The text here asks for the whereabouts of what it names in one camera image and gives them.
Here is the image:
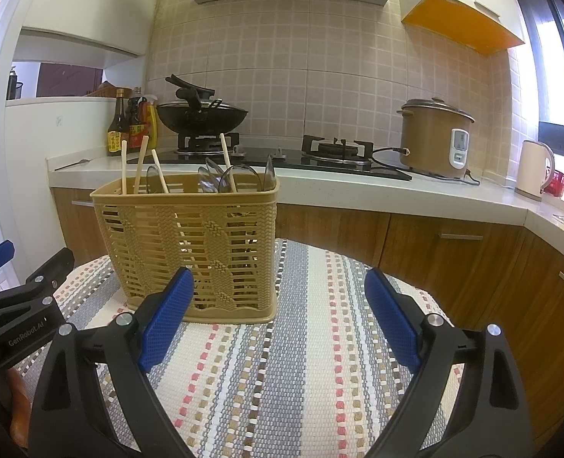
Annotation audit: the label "black wok with lid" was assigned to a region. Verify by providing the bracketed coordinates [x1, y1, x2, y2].
[157, 74, 248, 137]

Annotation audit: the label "white kitchen countertop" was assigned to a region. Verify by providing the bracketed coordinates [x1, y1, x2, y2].
[45, 145, 564, 249]

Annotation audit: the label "person's left hand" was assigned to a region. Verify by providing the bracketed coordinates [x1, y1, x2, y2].
[6, 368, 32, 449]

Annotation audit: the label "wooden base cabinets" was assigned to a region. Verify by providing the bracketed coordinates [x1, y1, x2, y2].
[50, 186, 564, 449]

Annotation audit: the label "cream electric kettle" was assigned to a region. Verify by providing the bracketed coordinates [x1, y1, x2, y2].
[515, 140, 555, 201]

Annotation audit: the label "yellow oil bottle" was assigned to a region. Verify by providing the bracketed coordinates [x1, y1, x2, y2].
[144, 95, 159, 149]

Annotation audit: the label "red label sauce bottle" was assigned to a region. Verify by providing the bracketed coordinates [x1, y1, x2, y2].
[128, 97, 147, 152]

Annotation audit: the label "tan plastic utensil basket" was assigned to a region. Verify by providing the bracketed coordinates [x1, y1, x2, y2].
[90, 174, 279, 324]

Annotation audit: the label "black glass gas stove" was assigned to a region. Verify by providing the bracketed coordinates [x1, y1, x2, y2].
[136, 131, 414, 182]

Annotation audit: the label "black power cable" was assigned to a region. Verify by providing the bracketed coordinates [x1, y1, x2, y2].
[370, 146, 482, 187]

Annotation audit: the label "metal utensil on counter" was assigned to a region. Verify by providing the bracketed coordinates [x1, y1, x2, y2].
[53, 158, 91, 172]

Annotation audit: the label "striped woven placemat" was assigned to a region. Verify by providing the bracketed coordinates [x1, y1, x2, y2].
[12, 239, 464, 458]

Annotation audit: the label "brown rice cooker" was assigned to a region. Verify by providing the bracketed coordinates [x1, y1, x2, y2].
[398, 97, 474, 179]

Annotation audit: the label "red container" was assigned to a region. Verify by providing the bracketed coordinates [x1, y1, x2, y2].
[544, 169, 564, 198]

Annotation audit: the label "orange white wall cabinet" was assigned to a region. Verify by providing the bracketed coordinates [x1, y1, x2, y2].
[400, 0, 524, 56]

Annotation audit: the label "dark soy sauce bottle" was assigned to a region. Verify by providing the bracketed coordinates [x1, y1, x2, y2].
[106, 88, 130, 156]

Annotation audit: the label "window frame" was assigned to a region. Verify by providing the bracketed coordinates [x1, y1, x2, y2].
[518, 0, 564, 155]

